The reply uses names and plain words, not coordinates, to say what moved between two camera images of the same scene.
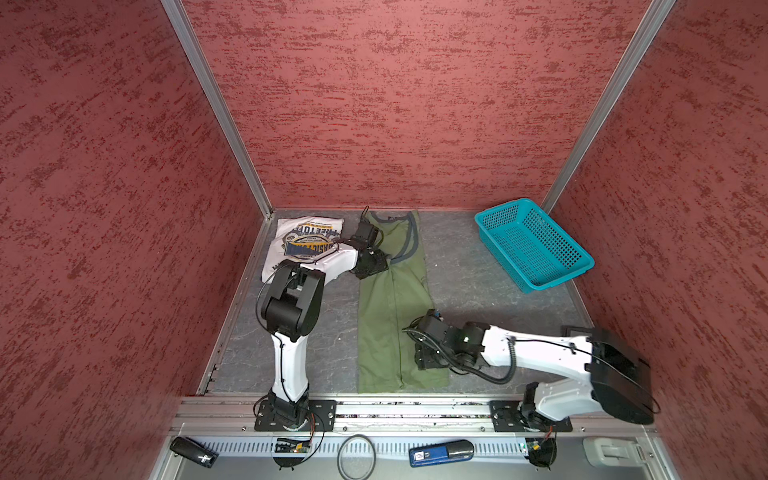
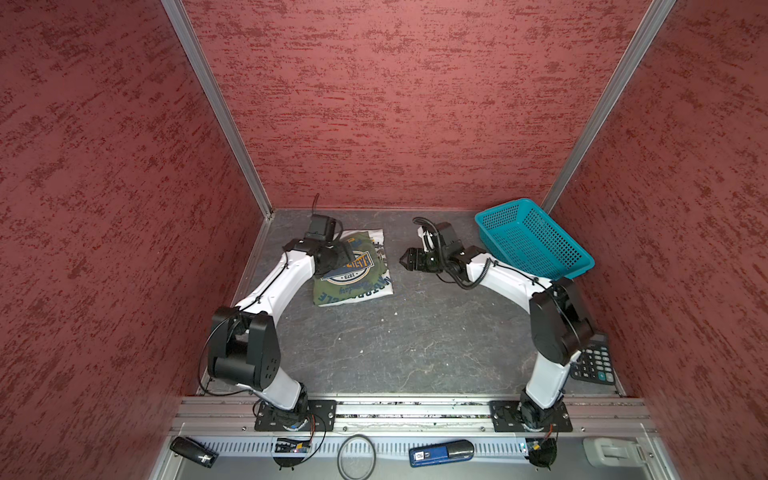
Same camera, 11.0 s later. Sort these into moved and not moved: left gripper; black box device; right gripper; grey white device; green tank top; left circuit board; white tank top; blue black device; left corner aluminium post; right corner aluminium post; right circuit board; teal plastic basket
Moved: green tank top; left gripper; right gripper; white tank top
Not moved: blue black device; right circuit board; grey white device; left circuit board; right corner aluminium post; teal plastic basket; left corner aluminium post; black box device
